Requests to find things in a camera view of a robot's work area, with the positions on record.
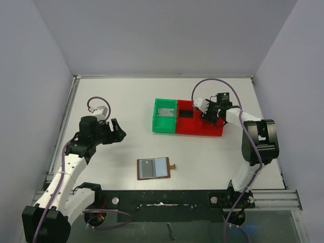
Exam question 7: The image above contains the red plastic bin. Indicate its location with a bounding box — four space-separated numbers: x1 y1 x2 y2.
200 112 224 136
176 100 203 136

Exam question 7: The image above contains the brown leather card holder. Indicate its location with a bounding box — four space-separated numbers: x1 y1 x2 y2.
137 157 176 181

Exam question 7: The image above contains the green plastic bin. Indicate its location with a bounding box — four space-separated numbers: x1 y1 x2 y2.
152 98 177 134

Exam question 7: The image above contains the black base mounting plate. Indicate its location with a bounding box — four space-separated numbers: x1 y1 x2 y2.
90 188 255 223

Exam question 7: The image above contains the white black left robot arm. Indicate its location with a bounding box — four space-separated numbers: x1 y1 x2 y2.
22 115 127 242

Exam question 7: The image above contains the red plastic bin right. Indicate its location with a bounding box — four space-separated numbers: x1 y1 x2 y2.
200 112 224 136

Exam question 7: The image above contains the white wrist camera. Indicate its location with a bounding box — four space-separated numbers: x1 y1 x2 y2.
193 98 210 114
90 106 108 121

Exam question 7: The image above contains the red plastic bin middle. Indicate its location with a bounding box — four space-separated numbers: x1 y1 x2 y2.
176 100 203 136

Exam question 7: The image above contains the black card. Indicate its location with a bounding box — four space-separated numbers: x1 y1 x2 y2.
179 109 194 118

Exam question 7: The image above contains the aluminium frame rail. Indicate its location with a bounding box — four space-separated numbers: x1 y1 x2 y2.
29 189 303 215
45 75 80 184

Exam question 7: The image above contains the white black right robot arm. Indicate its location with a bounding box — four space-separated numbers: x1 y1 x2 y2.
193 93 279 192

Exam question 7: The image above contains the dark grey card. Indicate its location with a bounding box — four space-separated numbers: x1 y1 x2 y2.
141 159 155 178

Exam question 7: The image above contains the aluminium front frame rail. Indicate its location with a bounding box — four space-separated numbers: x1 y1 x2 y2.
29 189 303 215

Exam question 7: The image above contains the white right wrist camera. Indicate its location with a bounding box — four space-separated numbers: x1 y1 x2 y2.
193 98 210 114

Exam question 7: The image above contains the aluminium left frame rail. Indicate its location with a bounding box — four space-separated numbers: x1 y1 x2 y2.
45 75 80 184

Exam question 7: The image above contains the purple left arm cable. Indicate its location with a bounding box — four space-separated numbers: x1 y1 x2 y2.
32 96 134 243

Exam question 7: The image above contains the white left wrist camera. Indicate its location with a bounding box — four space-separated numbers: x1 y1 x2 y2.
90 106 108 121

